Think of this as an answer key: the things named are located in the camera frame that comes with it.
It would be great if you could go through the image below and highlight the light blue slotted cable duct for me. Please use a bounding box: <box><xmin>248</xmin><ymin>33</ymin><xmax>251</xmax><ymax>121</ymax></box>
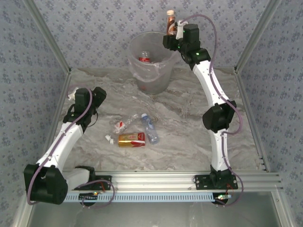
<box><xmin>63</xmin><ymin>192</ymin><xmax>232</xmax><ymax>203</ymax></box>

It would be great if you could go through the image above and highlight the crushed capless clear bottle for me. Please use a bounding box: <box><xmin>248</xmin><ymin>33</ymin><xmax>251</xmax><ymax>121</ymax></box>
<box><xmin>113</xmin><ymin>113</ymin><xmax>140</xmax><ymax>135</ymax></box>

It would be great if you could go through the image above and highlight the blue water bottle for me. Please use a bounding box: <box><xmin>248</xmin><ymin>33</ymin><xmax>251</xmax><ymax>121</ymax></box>
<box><xmin>141</xmin><ymin>113</ymin><xmax>159</xmax><ymax>145</ymax></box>

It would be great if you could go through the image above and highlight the right small circuit board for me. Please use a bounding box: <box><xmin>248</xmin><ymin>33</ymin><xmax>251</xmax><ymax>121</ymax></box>
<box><xmin>213</xmin><ymin>192</ymin><xmax>232</xmax><ymax>201</ymax></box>

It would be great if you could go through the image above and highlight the aluminium upright post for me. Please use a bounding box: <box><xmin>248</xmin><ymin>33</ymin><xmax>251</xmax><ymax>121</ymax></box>
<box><xmin>234</xmin><ymin>0</ymin><xmax>284</xmax><ymax>71</ymax></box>
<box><xmin>22</xmin><ymin>0</ymin><xmax>71</xmax><ymax>73</ymax></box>

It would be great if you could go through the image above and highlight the left small circuit board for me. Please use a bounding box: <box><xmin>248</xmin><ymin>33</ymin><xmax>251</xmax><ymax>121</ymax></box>
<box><xmin>79</xmin><ymin>192</ymin><xmax>99</xmax><ymax>201</ymax></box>

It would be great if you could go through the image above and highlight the clear plastic bin liner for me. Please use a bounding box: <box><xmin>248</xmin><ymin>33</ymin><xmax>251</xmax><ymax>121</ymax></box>
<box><xmin>127</xmin><ymin>32</ymin><xmax>179</xmax><ymax>83</ymax></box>

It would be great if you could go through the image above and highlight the aluminium cross rail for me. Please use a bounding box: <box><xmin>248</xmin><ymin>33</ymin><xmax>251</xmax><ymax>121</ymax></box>
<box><xmin>63</xmin><ymin>170</ymin><xmax>284</xmax><ymax>192</ymax></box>

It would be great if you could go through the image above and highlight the small circuit board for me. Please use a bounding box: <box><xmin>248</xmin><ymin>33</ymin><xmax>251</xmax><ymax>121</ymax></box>
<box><xmin>213</xmin><ymin>192</ymin><xmax>232</xmax><ymax>201</ymax></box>
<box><xmin>79</xmin><ymin>192</ymin><xmax>99</xmax><ymax>201</ymax></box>

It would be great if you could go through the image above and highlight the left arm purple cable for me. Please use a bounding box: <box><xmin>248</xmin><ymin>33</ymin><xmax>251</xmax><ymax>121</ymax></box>
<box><xmin>26</xmin><ymin>85</ymin><xmax>116</xmax><ymax>209</ymax></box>

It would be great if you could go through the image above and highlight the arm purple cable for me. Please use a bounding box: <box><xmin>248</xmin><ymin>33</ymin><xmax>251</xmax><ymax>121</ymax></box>
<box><xmin>178</xmin><ymin>13</ymin><xmax>244</xmax><ymax>208</ymax></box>
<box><xmin>26</xmin><ymin>85</ymin><xmax>116</xmax><ymax>209</ymax></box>

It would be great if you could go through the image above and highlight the right aluminium upright post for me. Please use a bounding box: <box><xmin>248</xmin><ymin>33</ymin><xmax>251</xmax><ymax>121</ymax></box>
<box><xmin>234</xmin><ymin>0</ymin><xmax>284</xmax><ymax>71</ymax></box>

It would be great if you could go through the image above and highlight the left aluminium side rail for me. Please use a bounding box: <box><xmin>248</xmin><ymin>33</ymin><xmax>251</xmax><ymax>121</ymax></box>
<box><xmin>36</xmin><ymin>70</ymin><xmax>73</xmax><ymax>175</ymax></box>

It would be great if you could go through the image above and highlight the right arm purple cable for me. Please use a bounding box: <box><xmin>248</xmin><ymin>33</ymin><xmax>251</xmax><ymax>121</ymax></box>
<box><xmin>178</xmin><ymin>13</ymin><xmax>244</xmax><ymax>208</ymax></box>

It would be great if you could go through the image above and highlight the left aluminium upright post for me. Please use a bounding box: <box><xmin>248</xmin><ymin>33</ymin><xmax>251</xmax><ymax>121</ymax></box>
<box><xmin>22</xmin><ymin>0</ymin><xmax>71</xmax><ymax>73</ymax></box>

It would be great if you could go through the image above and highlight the translucent grey plastic bin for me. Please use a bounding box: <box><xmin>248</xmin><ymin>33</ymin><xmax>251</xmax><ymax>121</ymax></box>
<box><xmin>129</xmin><ymin>31</ymin><xmax>178</xmax><ymax>95</ymax></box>

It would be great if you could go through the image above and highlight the red label clear bottle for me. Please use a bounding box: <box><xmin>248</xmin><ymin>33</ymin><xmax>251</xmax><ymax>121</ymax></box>
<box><xmin>138</xmin><ymin>50</ymin><xmax>152</xmax><ymax>63</ymax></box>

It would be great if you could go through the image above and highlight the brown coffee drink bottle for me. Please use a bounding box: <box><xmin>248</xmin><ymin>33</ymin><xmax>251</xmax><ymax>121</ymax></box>
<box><xmin>165</xmin><ymin>9</ymin><xmax>178</xmax><ymax>36</ymax></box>

